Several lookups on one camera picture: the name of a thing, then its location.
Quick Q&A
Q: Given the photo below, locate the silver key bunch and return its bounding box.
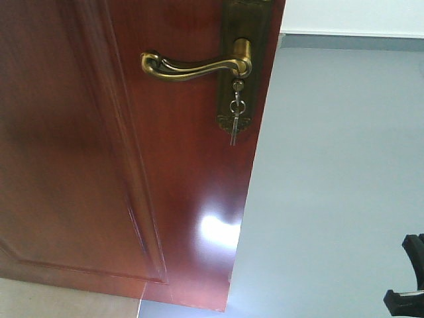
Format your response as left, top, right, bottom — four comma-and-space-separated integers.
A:
229, 79, 246, 146

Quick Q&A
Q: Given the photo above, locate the brass door handle lever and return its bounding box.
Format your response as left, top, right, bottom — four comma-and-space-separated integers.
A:
140, 38, 252, 81

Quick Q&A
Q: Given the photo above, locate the plywood base board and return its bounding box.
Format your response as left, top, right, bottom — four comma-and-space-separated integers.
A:
1, 278, 140, 317

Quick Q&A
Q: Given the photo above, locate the brown wooden door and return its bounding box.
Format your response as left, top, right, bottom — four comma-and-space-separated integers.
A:
1, 1, 285, 312

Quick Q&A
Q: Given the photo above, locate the brass handle backplate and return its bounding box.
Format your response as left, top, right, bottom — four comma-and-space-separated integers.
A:
217, 1, 272, 133

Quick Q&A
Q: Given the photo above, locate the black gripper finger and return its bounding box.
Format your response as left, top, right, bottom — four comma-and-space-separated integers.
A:
384, 290, 423, 317
402, 233, 423, 290

